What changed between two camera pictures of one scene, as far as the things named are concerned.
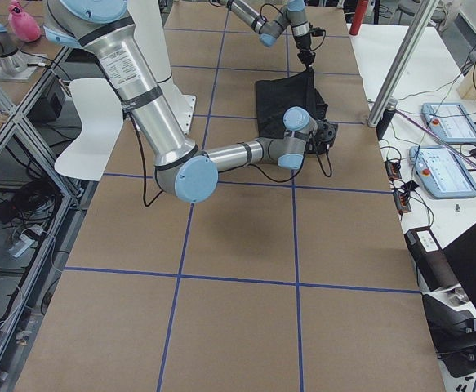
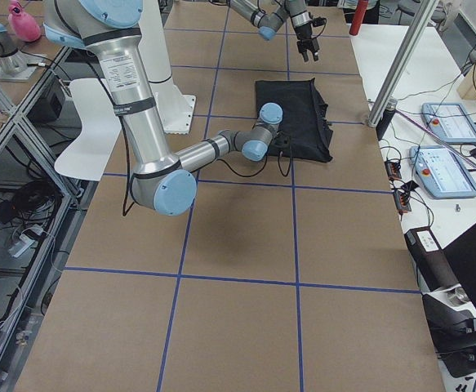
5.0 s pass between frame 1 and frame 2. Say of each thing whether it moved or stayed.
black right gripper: moved
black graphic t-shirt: stayed
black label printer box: stayed
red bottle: stayed
